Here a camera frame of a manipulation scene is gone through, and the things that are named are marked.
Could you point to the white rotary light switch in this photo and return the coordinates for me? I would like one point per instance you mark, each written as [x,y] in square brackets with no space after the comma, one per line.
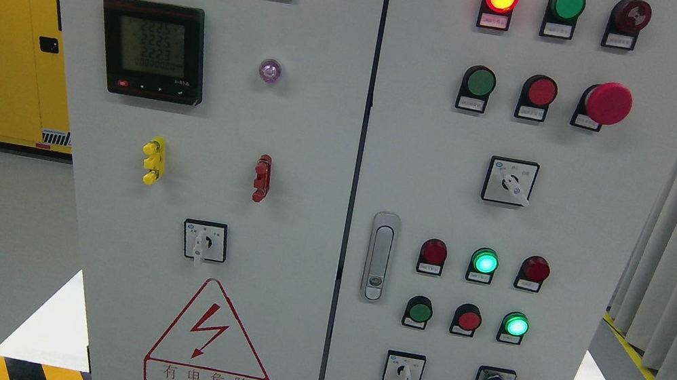
[205,241]

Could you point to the grey electrical control cabinet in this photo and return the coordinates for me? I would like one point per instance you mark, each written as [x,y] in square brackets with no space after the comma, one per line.
[363,121]

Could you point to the red terminal connector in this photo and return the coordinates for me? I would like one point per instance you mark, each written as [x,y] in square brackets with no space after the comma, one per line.
[262,178]

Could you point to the dark red lamp lower left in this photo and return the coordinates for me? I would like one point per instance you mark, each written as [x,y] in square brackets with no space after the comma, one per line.
[432,256]

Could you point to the dark red lamp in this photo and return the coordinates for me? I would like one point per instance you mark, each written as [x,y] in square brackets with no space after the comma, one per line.
[432,256]
[532,273]

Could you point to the small clear light bulb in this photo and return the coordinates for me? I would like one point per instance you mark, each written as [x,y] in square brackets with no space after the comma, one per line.
[270,70]

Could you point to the green push button lower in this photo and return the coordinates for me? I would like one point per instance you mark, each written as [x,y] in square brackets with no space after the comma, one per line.
[417,312]

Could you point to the green push button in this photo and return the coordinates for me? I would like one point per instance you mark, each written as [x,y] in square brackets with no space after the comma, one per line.
[475,89]
[417,312]

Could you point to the lit green lamp lower middle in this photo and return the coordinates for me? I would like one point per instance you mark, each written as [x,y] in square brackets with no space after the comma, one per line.
[482,266]

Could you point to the green push button upper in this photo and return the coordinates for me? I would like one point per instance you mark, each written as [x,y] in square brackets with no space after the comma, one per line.
[475,89]

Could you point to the red push button lower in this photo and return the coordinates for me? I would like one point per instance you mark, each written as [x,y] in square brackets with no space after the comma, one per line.
[466,320]

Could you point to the red push button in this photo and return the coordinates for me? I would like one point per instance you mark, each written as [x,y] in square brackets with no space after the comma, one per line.
[466,320]
[536,95]

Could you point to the yellow terminal connector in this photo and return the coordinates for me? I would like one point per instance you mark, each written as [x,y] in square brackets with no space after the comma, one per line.
[154,161]

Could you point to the red electric danger sticker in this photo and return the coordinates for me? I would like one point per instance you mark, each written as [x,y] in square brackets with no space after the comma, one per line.
[206,341]

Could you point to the dark red lamp lower right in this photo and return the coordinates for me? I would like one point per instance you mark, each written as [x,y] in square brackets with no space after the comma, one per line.
[532,273]

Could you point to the lit green button lower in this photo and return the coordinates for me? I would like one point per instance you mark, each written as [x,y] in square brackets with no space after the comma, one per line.
[513,328]

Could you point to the red push button upper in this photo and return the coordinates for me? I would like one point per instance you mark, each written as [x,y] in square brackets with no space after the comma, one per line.
[536,95]

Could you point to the black digital power meter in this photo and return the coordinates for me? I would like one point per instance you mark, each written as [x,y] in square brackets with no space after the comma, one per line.
[154,50]

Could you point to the red indicator lamp right door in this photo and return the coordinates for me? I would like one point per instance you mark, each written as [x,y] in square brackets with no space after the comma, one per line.
[495,14]

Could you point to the red emergency stop button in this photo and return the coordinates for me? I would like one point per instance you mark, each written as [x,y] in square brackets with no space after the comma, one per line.
[601,105]

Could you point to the dark green lamp top right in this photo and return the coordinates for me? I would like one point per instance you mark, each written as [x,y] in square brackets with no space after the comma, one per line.
[560,18]

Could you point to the dark red buzzer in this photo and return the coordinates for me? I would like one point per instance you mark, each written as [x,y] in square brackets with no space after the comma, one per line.
[627,19]

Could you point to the silver door latch handle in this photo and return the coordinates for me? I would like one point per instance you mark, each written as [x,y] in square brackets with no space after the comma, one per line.
[376,267]

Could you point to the white selector switch right upper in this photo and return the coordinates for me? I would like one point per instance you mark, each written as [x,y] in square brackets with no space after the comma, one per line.
[509,181]

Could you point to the white selector switch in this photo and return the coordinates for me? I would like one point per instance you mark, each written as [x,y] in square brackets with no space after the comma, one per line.
[400,365]
[509,181]

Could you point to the white selector switch bottom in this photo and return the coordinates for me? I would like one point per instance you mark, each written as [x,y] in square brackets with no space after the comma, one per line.
[400,365]

